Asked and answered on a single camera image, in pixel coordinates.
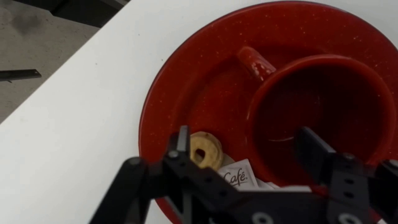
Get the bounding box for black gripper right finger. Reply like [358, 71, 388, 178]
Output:
[292, 124, 398, 224]

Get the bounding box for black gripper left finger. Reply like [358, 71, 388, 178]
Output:
[88, 124, 250, 224]

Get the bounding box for red mug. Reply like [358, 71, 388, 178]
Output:
[235, 44, 398, 189]

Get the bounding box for red plate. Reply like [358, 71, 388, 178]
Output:
[138, 0, 398, 224]

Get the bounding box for plain white sachet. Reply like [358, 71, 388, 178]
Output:
[255, 180, 313, 194]

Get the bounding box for white cafe sachet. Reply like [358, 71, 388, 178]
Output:
[216, 158, 261, 190]

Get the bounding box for dark furniture base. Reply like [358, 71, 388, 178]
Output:
[15, 0, 130, 28]

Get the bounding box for round ring cookie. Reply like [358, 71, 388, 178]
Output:
[188, 130, 225, 171]

